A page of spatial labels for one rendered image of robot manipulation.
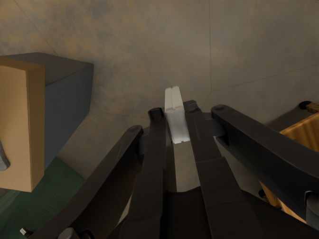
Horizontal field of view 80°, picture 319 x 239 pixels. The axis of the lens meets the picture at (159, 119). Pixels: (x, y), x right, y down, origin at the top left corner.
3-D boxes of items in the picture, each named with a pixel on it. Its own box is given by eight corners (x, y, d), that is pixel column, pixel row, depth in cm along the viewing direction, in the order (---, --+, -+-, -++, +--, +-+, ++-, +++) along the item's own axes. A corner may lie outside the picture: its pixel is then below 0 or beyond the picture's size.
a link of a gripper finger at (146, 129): (172, 148, 14) (133, 156, 14) (171, 120, 18) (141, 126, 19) (167, 130, 13) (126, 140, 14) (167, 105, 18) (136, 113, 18)
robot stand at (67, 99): (37, 51, 105) (-82, 63, 49) (94, 64, 109) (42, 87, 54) (38, 103, 115) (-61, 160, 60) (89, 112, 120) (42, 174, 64)
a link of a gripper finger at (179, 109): (173, 109, 14) (183, 107, 14) (171, 86, 21) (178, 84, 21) (182, 142, 16) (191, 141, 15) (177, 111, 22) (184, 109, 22)
